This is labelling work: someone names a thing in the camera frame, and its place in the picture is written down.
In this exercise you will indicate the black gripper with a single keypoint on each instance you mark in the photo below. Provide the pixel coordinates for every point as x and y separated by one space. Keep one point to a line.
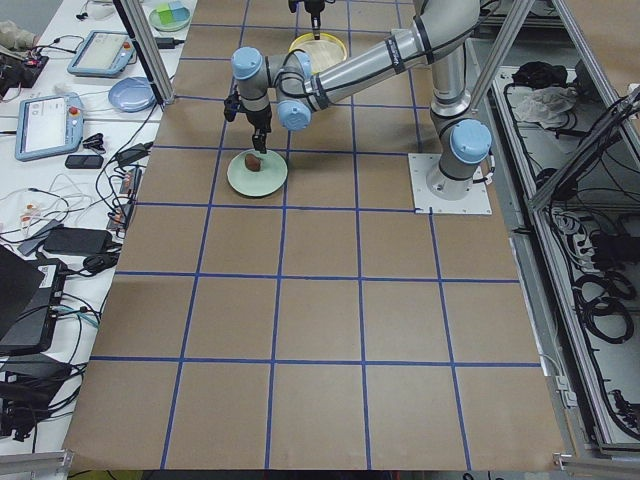
313 7
259 120

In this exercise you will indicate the brown bun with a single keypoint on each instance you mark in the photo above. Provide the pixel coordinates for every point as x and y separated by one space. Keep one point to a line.
252 162

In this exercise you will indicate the yellow bamboo steamer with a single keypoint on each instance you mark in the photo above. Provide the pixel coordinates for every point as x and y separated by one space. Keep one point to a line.
324 53

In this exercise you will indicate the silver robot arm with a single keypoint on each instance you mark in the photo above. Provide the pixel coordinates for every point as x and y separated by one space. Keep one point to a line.
285 87

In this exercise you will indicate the pale green plate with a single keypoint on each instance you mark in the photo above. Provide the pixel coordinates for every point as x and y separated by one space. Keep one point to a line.
269 179

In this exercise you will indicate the blue plate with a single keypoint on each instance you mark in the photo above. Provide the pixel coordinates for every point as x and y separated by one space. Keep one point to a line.
132 94

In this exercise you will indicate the blue sponge block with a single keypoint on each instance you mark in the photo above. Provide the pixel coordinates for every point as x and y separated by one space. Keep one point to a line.
180 12

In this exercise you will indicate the green glass bowl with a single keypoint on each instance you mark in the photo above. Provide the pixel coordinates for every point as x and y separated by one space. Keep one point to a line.
171 27

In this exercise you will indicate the green sponge block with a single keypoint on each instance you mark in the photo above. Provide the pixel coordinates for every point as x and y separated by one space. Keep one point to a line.
164 13

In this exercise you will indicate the far blue teach pendant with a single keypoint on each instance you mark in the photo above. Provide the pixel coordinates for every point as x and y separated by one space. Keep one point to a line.
103 54

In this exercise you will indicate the blue teach pendant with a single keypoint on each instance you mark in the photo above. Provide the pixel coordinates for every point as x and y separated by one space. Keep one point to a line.
103 54
49 126

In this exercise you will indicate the black phone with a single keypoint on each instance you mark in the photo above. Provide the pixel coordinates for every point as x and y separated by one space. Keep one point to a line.
84 162

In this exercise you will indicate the near blue teach pendant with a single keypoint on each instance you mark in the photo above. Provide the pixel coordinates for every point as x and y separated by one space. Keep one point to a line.
49 126

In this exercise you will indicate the black power adapter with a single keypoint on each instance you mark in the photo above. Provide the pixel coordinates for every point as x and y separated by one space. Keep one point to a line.
77 241

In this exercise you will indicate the crumpled white cloth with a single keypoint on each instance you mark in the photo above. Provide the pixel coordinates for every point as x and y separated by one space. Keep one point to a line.
548 107

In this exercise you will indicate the black laptop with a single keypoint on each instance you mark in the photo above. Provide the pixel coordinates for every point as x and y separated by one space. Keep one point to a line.
30 291

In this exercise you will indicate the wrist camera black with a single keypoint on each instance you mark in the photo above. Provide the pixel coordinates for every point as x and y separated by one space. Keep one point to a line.
232 105

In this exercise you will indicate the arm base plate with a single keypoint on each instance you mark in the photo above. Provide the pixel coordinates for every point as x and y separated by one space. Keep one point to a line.
434 193

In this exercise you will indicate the aluminium frame post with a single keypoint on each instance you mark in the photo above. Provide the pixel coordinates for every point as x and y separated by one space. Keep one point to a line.
134 20

